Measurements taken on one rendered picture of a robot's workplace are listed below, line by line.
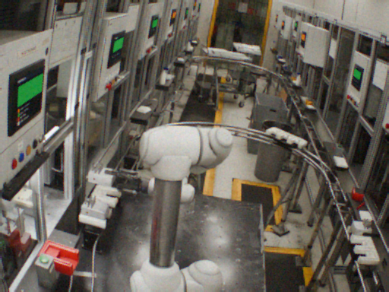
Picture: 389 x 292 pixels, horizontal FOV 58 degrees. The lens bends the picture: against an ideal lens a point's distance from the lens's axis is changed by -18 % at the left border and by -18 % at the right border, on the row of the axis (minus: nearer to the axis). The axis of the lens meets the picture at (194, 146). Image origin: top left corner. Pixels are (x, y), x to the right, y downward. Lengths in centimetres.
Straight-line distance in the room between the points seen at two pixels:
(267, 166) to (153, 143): 334
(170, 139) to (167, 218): 29
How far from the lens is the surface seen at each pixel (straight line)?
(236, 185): 453
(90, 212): 203
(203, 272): 169
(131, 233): 231
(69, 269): 161
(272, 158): 464
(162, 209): 152
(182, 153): 144
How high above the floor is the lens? 202
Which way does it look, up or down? 22 degrees down
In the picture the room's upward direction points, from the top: 10 degrees clockwise
